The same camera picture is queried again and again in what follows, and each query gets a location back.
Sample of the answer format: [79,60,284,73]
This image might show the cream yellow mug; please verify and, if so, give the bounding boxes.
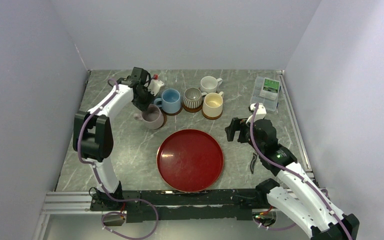
[202,91,224,117]

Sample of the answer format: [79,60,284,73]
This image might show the blue mug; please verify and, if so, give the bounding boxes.
[153,88,182,114]

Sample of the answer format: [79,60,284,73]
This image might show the lilac mug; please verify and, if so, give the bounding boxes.
[134,104,164,130]

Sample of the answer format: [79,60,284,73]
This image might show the brown coaster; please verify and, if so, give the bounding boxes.
[201,111,223,120]
[161,107,183,116]
[181,103,203,113]
[158,112,167,129]

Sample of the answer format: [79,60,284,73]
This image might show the white mug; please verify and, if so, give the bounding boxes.
[200,76,223,94]

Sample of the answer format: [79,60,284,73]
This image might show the grey ribbed mug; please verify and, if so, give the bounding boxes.
[182,87,208,109]

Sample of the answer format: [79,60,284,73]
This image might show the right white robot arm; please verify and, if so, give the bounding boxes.
[225,117,360,240]

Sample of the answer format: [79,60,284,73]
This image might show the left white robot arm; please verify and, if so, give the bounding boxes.
[73,67,162,210]

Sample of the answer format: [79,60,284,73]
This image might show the clear plastic parts box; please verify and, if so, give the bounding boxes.
[250,76,281,112]

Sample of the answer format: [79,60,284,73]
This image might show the red round tray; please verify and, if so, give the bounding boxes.
[156,129,225,193]

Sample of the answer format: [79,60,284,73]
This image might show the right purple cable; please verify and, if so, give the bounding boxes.
[248,102,355,240]

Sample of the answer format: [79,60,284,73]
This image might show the purple cable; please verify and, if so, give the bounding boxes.
[76,77,160,240]
[248,102,355,240]

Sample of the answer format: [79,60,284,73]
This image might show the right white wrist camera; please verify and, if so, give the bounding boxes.
[246,102,267,123]

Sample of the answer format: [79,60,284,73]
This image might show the black handled pliers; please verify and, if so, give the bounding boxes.
[249,151,259,174]

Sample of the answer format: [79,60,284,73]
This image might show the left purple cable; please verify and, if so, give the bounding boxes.
[76,77,160,240]

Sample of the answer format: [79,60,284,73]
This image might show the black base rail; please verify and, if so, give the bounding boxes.
[90,188,270,223]

